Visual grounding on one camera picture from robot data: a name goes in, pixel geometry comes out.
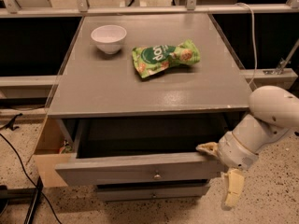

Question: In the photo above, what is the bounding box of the black floor cable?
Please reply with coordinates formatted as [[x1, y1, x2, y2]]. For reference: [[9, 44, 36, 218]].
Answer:
[[0, 133, 64, 224]]

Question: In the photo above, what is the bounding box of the white ceramic bowl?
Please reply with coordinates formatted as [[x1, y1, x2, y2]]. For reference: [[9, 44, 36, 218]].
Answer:
[[91, 25, 127, 54]]

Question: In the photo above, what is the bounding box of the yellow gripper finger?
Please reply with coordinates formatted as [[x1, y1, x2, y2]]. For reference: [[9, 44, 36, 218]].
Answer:
[[196, 142, 218, 157], [222, 168, 245, 208]]

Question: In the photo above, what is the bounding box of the grey drawer cabinet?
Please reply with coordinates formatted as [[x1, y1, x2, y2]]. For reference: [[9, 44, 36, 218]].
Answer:
[[49, 14, 251, 188]]

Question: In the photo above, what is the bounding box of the metal railing frame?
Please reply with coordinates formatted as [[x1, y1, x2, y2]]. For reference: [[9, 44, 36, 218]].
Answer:
[[0, 0, 299, 19]]

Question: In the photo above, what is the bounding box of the grey top drawer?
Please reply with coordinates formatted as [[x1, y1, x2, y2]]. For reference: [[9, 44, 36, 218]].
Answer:
[[55, 119, 225, 186]]

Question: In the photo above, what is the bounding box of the green snack bag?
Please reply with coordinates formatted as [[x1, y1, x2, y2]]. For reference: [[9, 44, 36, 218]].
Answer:
[[132, 39, 200, 78]]

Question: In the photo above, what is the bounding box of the black floor bracket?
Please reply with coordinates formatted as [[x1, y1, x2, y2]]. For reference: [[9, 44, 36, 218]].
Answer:
[[0, 178, 43, 224]]

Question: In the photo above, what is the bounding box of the light wooden box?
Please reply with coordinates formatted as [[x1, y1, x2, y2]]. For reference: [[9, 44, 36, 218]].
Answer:
[[33, 118, 73, 188]]

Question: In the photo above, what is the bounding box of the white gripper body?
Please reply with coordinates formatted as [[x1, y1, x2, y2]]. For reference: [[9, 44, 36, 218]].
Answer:
[[217, 132, 258, 170]]

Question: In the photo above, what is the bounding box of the black clamp on floor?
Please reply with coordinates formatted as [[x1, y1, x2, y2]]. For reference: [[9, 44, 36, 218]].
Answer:
[[0, 113, 22, 131]]

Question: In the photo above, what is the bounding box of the white cable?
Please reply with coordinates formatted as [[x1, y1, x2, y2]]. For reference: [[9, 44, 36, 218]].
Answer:
[[235, 2, 259, 86]]

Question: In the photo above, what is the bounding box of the grey drawer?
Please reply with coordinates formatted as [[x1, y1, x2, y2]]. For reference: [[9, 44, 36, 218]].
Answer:
[[55, 119, 225, 186], [97, 182, 209, 202]]

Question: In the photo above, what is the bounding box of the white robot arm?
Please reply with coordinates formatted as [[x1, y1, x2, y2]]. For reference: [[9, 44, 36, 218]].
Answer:
[[196, 86, 299, 210]]

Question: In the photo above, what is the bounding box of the grey bottom drawer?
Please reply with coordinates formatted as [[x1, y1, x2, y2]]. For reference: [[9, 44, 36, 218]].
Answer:
[[97, 182, 209, 202]]

